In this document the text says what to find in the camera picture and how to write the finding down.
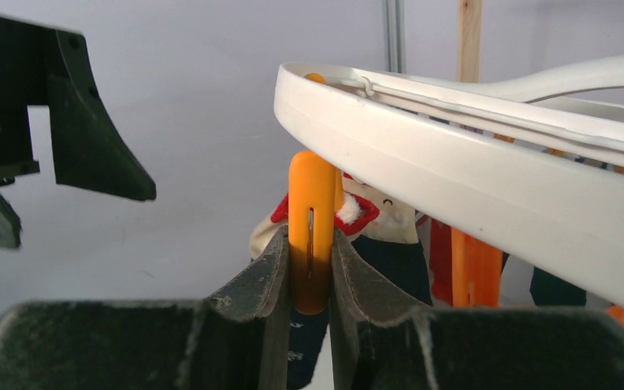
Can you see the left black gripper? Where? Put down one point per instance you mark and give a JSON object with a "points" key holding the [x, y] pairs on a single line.
{"points": [[44, 67]]}

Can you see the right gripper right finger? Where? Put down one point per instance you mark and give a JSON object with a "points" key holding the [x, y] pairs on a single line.
{"points": [[383, 338]]}

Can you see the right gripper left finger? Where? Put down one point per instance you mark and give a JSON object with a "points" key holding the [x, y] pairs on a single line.
{"points": [[236, 338]]}

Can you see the wooden hanger rack frame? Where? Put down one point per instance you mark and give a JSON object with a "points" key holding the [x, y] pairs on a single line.
{"points": [[469, 16]]}

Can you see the white round clip hanger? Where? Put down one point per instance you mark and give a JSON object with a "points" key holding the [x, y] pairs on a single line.
{"points": [[470, 155]]}

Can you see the navy santa sock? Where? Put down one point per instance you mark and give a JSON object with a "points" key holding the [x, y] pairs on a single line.
{"points": [[383, 232]]}

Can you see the orange clothes clip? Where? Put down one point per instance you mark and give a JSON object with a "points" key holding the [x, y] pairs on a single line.
{"points": [[314, 195]]}

